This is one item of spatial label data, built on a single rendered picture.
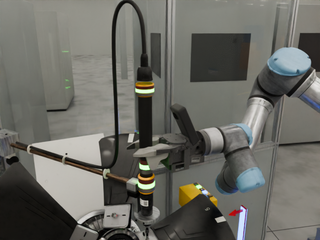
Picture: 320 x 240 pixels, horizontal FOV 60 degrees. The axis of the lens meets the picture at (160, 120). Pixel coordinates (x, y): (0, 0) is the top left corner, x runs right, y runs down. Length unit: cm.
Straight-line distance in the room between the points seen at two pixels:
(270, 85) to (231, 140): 31
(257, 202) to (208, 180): 55
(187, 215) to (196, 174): 87
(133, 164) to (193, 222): 26
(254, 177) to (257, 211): 155
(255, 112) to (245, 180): 32
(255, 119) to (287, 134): 378
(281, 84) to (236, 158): 33
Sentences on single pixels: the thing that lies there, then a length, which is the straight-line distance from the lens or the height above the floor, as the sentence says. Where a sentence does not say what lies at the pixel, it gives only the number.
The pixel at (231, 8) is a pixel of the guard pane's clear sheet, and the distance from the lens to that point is 169.
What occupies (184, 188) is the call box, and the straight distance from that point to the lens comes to 129.
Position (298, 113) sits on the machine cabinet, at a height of 54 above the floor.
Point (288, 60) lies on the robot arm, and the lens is 98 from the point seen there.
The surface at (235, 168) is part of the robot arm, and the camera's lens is 79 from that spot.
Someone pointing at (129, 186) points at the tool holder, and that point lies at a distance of 76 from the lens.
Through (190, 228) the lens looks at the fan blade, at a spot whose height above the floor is 119.
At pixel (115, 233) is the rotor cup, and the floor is 126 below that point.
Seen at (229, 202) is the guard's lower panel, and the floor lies 61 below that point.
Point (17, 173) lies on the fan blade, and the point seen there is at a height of 141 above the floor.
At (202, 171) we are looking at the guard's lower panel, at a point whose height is 91.
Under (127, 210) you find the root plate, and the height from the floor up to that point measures 127.
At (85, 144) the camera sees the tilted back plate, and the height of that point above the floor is 134.
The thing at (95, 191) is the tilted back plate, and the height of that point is 120.
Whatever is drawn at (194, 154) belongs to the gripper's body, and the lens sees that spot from 76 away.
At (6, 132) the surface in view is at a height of 139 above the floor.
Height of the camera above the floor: 175
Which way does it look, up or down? 18 degrees down
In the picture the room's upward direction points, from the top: straight up
